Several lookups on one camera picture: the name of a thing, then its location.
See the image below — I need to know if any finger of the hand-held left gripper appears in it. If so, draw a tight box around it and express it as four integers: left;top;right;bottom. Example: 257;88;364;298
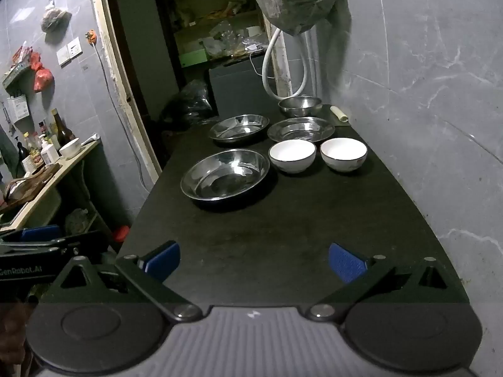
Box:
0;225;60;244
0;232;110;258

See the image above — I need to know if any white ceramic bowl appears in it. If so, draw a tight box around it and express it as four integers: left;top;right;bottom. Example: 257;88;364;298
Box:
268;139;317;174
320;137;368;172

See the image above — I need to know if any dark grey cabinet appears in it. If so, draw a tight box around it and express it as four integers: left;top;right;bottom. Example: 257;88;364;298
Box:
208;53;284;116

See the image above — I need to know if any wooden counter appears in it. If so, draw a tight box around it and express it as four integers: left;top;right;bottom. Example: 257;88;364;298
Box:
0;139;101;228

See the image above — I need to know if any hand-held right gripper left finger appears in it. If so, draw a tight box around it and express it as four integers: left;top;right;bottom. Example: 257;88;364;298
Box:
43;241;203;320

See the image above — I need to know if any clear hanging bag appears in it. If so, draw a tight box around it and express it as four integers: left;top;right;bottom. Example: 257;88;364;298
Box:
41;0;73;34

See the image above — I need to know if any pale door frame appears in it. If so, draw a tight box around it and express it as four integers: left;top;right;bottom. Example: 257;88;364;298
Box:
88;0;163;183

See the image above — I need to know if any stainless steel bowl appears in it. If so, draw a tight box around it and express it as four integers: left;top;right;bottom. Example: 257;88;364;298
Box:
278;96;323;118

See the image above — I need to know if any cluttered storage shelf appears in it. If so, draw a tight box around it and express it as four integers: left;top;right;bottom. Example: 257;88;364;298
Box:
157;0;268;67

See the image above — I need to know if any sauce bottle with red label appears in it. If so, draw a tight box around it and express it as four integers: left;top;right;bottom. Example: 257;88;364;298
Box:
24;131;44;171

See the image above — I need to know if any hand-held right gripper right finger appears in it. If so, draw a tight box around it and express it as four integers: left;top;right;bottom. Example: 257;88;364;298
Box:
307;243;470;320

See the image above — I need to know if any green wall rack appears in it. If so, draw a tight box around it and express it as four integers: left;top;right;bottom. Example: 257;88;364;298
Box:
2;63;32;89

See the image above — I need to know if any dark glass bottle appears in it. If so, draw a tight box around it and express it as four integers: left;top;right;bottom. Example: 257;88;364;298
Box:
51;109;75;148

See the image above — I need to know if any small white footed bowl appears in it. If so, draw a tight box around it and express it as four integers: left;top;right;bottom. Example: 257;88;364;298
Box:
59;137;81;160

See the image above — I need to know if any red plastic bag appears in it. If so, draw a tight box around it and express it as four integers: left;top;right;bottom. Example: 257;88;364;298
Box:
30;52;53;93

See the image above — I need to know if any grey wall cable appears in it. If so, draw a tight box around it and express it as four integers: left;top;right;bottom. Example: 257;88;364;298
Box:
92;43;146;185

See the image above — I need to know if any black plastic bag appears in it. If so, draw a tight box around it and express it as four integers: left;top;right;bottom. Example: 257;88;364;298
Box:
159;80;218;130

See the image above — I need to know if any wooden cutting board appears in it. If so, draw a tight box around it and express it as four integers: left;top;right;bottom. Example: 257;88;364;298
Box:
8;163;61;201

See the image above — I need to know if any green box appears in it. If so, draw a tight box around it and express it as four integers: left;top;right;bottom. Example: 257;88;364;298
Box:
181;49;209;67

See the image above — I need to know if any white plastic bottle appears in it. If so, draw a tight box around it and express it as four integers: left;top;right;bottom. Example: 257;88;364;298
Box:
40;135;59;165

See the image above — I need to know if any wide rimmed stainless steel plate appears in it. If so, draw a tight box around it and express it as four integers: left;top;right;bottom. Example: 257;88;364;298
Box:
267;117;335;143

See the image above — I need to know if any white wall calendar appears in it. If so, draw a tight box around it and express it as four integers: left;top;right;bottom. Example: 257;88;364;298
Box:
7;96;30;120

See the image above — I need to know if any white hose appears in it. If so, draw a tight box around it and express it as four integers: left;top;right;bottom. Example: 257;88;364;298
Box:
262;27;315;101

